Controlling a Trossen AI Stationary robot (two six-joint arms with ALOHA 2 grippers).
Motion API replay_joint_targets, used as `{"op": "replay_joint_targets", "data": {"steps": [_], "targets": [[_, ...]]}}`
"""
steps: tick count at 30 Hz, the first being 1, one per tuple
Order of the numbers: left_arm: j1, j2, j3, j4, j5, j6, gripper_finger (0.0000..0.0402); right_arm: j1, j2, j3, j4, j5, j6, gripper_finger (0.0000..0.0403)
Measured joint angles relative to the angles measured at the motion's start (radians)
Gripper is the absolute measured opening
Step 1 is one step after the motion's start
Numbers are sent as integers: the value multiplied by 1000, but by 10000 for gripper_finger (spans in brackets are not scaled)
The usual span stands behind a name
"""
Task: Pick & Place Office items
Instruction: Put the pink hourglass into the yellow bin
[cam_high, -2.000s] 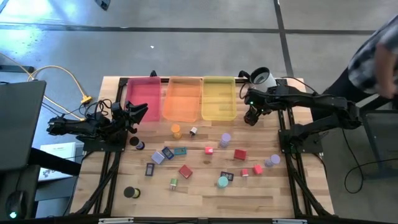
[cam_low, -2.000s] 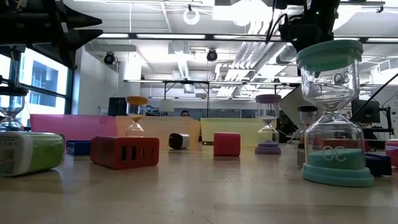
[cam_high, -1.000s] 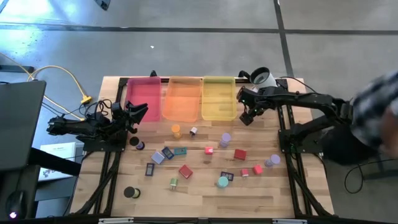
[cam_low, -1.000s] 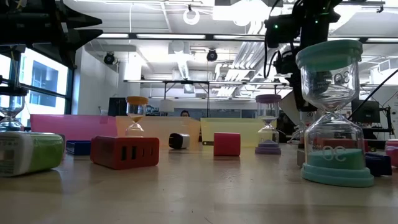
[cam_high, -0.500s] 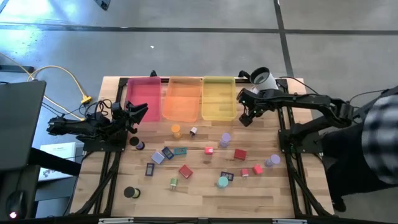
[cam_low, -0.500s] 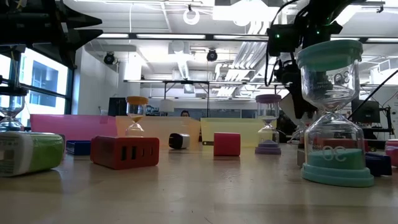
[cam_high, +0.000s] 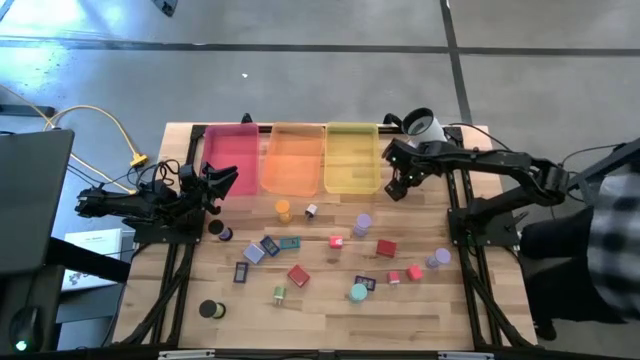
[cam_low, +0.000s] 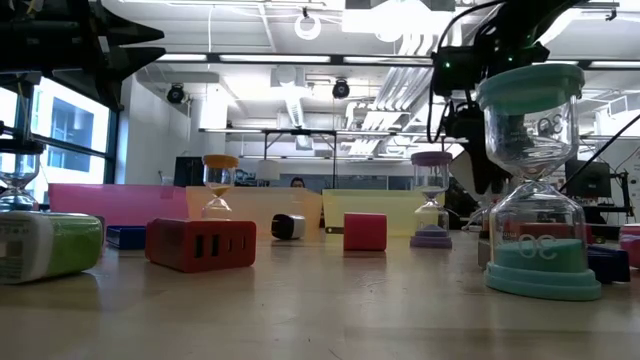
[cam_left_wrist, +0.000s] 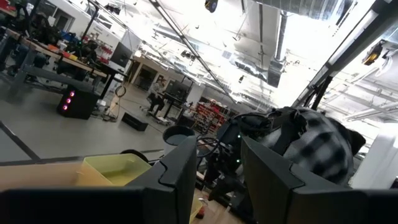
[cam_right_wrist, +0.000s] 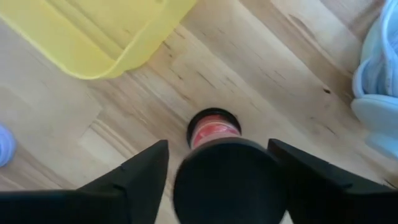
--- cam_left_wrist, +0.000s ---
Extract person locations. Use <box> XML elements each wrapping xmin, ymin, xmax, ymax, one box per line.
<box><xmin>248</xmin><ymin>106</ymin><xmax>367</xmax><ymax>187</ymax></box>
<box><xmin>146</xmin><ymin>80</ymin><xmax>167</xmax><ymax>116</ymax></box>

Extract yellow black hanging tool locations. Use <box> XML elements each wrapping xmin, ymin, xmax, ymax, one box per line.
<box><xmin>362</xmin><ymin>40</ymin><xmax>385</xmax><ymax>67</ymax></box>

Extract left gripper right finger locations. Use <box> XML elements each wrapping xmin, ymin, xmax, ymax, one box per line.
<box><xmin>241</xmin><ymin>136</ymin><xmax>398</xmax><ymax>224</ymax></box>

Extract black box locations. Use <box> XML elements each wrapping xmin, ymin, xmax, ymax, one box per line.
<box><xmin>121</xmin><ymin>112</ymin><xmax>149</xmax><ymax>132</ymax></box>

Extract black dome camera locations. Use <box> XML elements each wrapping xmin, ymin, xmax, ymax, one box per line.
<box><xmin>204</xmin><ymin>0</ymin><xmax>219</xmax><ymax>13</ymax></box>

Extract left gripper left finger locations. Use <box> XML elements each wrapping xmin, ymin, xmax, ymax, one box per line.
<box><xmin>0</xmin><ymin>136</ymin><xmax>198</xmax><ymax>224</ymax></box>

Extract silver ceiling duct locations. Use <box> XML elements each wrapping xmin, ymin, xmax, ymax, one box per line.
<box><xmin>267</xmin><ymin>11</ymin><xmax>290</xmax><ymax>88</ymax></box>

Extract red storage shelves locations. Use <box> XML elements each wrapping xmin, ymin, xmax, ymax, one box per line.
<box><xmin>192</xmin><ymin>99</ymin><xmax>237</xmax><ymax>134</ymax></box>

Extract yellow plastic bin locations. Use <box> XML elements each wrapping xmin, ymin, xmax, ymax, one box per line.
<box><xmin>76</xmin><ymin>153</ymin><xmax>205</xmax><ymax>223</ymax></box>

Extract black round bucket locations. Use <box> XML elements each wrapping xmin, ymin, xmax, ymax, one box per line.
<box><xmin>162</xmin><ymin>124</ymin><xmax>196</xmax><ymax>155</ymax></box>

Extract black-capped red sand timer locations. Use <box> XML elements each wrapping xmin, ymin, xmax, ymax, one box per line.
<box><xmin>197</xmin><ymin>198</ymin><xmax>206</xmax><ymax>219</ymax></box>

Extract orange plastic bin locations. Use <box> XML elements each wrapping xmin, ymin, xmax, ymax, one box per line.
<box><xmin>0</xmin><ymin>162</ymin><xmax>85</xmax><ymax>191</ymax></box>

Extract wooden workbench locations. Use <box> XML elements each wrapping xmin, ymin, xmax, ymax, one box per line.
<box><xmin>0</xmin><ymin>27</ymin><xmax>108</xmax><ymax>94</ymax></box>

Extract black rig frame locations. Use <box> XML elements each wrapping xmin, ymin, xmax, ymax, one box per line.
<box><xmin>291</xmin><ymin>0</ymin><xmax>398</xmax><ymax>110</ymax></box>

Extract black monitor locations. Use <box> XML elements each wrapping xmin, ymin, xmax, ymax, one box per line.
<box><xmin>110</xmin><ymin>42</ymin><xmax>133</xmax><ymax>68</ymax></box>

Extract black computer tower pink lights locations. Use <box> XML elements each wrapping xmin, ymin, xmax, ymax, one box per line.
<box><xmin>56</xmin><ymin>86</ymin><xmax>100</xmax><ymax>121</ymax></box>

